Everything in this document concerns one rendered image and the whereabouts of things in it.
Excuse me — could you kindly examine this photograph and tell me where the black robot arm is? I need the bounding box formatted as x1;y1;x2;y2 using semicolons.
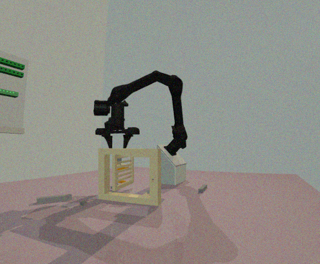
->
93;70;187;156

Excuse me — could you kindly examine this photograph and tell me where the dark olive flat bar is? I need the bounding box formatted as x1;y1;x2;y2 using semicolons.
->
36;194;72;204

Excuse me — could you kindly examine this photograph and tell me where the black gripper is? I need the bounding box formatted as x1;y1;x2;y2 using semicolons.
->
95;114;140;149

